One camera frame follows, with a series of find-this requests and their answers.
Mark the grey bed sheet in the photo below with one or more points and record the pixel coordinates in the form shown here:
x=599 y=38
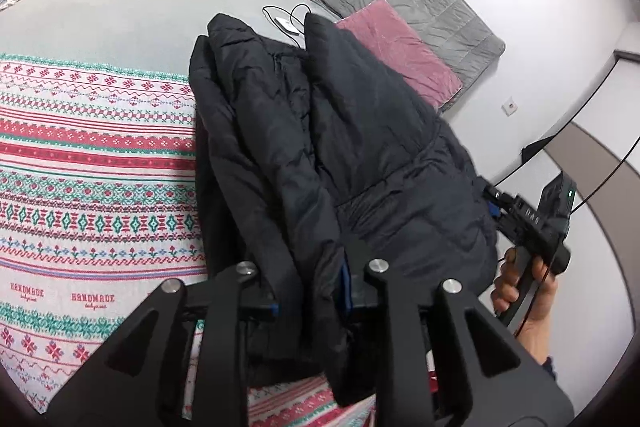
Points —
x=125 y=7

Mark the striped patterned blanket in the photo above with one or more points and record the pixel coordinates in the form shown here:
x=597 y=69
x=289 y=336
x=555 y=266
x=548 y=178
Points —
x=90 y=187

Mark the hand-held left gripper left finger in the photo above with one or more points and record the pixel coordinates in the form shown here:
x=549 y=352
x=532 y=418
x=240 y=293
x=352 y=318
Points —
x=270 y=308

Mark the white charger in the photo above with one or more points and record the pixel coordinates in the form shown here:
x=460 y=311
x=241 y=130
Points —
x=286 y=25

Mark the black puffer jacket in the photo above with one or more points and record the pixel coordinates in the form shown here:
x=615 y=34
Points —
x=310 y=147

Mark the white wall socket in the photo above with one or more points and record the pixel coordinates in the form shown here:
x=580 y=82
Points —
x=509 y=106

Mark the large pink pillow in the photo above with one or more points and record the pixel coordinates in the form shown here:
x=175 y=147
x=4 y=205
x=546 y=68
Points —
x=400 y=52

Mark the person's right forearm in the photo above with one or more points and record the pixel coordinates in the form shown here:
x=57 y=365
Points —
x=537 y=332

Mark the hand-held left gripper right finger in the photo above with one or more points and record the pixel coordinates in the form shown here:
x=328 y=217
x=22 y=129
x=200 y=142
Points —
x=345 y=289

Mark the person's right hand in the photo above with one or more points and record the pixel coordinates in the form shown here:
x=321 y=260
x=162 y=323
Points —
x=507 y=279

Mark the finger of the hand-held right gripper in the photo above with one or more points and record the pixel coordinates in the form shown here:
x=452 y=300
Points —
x=495 y=194
x=507 y=223

